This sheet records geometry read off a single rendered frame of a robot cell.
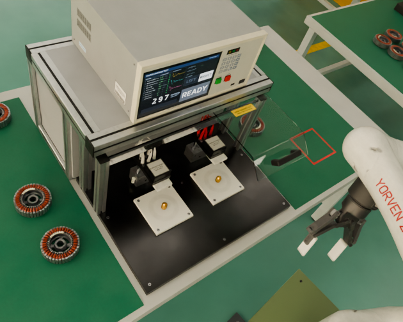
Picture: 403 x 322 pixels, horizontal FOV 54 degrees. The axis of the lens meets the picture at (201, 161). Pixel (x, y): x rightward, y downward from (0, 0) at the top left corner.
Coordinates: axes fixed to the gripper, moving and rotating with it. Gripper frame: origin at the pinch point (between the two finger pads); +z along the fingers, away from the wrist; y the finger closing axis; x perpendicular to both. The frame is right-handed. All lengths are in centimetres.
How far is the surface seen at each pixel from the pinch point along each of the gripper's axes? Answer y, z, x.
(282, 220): 10.7, 9.0, 27.3
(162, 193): -33, 18, 40
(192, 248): -24.4, 23.5, 20.7
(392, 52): 106, -68, 117
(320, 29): 70, -59, 144
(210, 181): -15.7, 9.8, 43.3
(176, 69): -54, -26, 31
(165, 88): -54, -20, 32
